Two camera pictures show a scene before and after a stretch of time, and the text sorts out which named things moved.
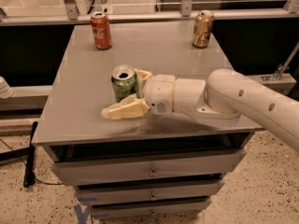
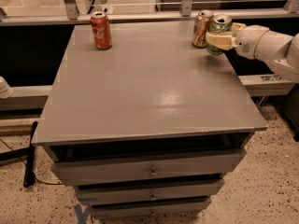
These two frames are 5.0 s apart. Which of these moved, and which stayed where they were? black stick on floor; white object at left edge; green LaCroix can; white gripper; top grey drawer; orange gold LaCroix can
Moved: green LaCroix can; white gripper
Stayed: black stick on floor; orange gold LaCroix can; white object at left edge; top grey drawer
